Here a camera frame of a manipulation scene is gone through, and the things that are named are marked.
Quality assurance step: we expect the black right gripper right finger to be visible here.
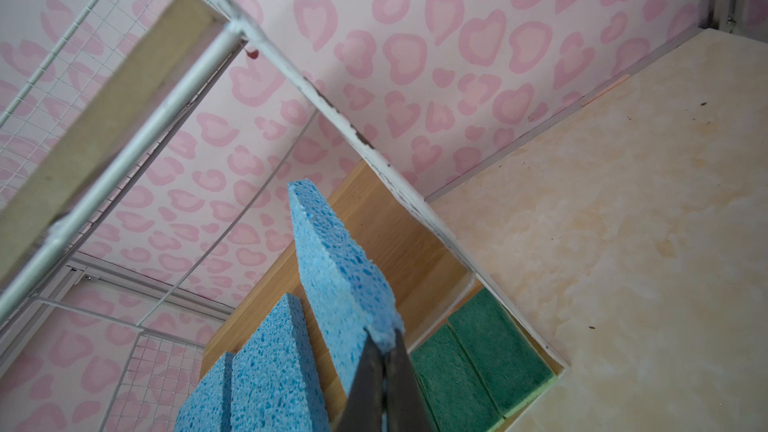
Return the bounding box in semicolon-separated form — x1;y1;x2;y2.
383;329;434;432

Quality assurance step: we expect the blue sponge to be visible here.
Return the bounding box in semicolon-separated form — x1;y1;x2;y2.
289;179;405;393
174;352;235;432
231;294;331;431

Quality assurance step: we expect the green sponge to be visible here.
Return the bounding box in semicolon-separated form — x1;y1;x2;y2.
448;288;557;419
410;324;503;431

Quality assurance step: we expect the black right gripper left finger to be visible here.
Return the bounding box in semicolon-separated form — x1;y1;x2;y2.
335;336;384;432

